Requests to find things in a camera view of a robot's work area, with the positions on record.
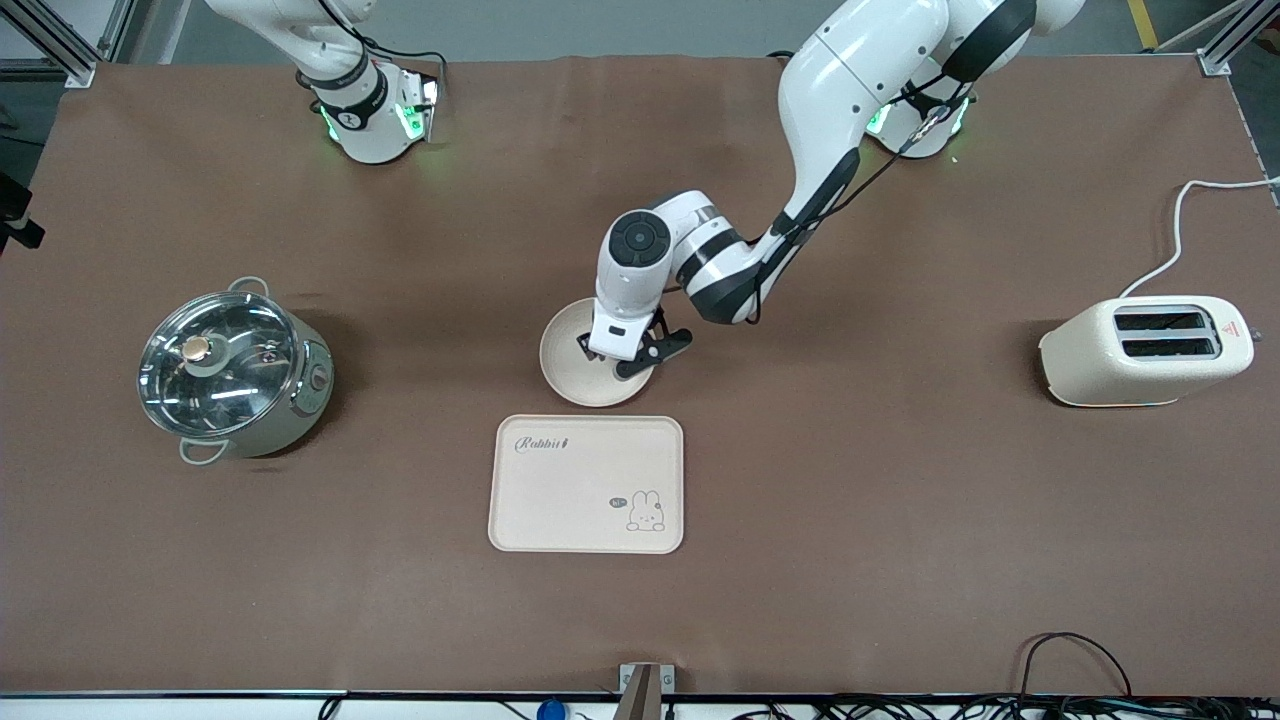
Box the brown table mat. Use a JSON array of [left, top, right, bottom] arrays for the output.
[[0, 53, 1280, 697]]

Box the tangled black cable bundle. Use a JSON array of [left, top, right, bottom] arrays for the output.
[[730, 694, 1280, 720]]

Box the white toaster power cable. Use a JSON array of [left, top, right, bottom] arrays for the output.
[[1118, 175, 1280, 300]]

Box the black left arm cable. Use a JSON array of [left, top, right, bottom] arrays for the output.
[[748, 78, 976, 327]]

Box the pale green electric pot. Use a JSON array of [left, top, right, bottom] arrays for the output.
[[137, 277, 335, 466]]

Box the cream two-slot toaster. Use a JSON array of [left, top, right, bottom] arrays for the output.
[[1038, 295, 1257, 408]]

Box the beige rabbit print tray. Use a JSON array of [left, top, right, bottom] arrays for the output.
[[487, 414, 685, 555]]

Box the round beige plate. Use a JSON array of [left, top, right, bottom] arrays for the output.
[[539, 297, 661, 408]]

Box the black looped cable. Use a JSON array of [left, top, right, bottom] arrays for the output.
[[1018, 631, 1133, 701]]

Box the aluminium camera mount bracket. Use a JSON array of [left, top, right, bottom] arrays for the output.
[[619, 662, 674, 720]]

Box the aluminium frame post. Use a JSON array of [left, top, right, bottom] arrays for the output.
[[1160, 0, 1280, 79], [0, 0, 103, 89]]

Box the glass pot lid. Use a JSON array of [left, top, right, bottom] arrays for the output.
[[137, 290, 302, 439]]

